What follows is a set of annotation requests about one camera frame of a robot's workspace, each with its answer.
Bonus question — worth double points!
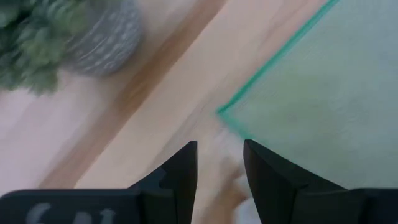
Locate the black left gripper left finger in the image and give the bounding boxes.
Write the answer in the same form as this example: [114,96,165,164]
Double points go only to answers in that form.
[129,140,198,224]

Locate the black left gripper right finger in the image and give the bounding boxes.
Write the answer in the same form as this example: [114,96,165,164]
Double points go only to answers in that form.
[243,139,346,224]

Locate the pale green microfiber towel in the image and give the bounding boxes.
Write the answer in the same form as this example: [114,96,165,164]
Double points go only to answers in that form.
[216,0,398,190]

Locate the potted artificial green plant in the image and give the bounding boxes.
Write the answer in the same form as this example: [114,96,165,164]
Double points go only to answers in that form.
[0,0,142,96]

